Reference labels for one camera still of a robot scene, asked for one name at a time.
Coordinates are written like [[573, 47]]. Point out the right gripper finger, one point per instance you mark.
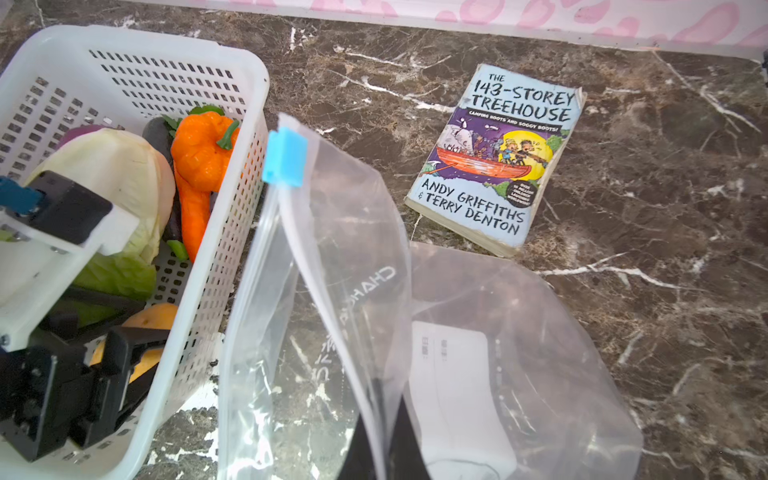
[[403, 459]]

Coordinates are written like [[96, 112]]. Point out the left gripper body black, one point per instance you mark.
[[47, 387]]

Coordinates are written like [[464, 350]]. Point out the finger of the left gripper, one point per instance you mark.
[[115, 397]]

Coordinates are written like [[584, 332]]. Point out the clear zip top bag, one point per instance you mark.
[[501, 382]]

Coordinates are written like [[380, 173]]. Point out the purple toy onion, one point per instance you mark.
[[78, 132]]

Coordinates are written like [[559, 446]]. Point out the white perforated plastic basket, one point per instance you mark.
[[68, 76]]

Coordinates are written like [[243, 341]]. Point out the orange toy carrot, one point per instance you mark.
[[195, 214]]

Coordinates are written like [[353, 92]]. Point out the green toy pepper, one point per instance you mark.
[[178, 249]]

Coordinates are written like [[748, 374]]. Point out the green white toy cabbage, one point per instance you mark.
[[123, 168]]

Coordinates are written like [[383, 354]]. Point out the orange toy pumpkin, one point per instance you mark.
[[202, 148]]

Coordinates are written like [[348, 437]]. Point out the dark toy eggplant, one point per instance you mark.
[[156, 133]]

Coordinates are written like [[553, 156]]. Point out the Treehouse paperback book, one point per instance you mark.
[[486, 175]]

